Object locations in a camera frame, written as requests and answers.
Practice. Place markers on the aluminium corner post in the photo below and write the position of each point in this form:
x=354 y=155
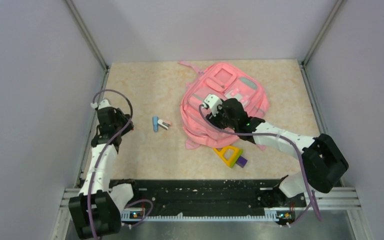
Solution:
x=337 y=7
x=81 y=25

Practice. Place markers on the light blue eraser stick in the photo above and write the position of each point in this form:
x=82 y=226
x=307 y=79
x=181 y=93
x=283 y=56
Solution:
x=155 y=123

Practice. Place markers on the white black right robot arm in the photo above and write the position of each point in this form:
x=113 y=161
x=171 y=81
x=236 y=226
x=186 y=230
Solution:
x=321 y=162

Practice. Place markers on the pink student backpack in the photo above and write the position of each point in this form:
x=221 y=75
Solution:
x=215 y=84

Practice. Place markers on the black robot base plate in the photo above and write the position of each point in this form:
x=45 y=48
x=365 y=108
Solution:
x=224 y=183

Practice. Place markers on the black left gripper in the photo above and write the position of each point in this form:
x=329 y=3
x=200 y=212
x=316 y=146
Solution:
x=120 y=115

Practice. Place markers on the yellow green block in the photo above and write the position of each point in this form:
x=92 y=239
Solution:
x=228 y=154

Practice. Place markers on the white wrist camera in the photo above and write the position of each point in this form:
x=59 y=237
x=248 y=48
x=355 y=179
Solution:
x=212 y=102
x=105 y=103

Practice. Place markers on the white mini stapler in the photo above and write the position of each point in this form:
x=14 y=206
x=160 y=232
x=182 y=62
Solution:
x=164 y=124

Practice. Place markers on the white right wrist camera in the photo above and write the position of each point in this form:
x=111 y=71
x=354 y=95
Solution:
x=212 y=102

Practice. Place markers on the left aluminium corner post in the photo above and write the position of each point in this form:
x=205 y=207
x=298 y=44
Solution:
x=81 y=25

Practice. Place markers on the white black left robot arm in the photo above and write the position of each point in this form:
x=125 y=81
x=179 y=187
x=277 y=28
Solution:
x=94 y=213

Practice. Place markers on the purple small block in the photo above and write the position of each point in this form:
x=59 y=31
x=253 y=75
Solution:
x=241 y=161

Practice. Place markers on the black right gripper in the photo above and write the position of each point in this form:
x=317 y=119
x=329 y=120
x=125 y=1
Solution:
x=215 y=120

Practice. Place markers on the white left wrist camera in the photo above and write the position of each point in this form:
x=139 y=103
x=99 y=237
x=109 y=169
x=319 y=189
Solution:
x=105 y=103

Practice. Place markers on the right aluminium corner post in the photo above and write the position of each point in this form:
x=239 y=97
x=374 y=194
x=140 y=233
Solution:
x=337 y=7

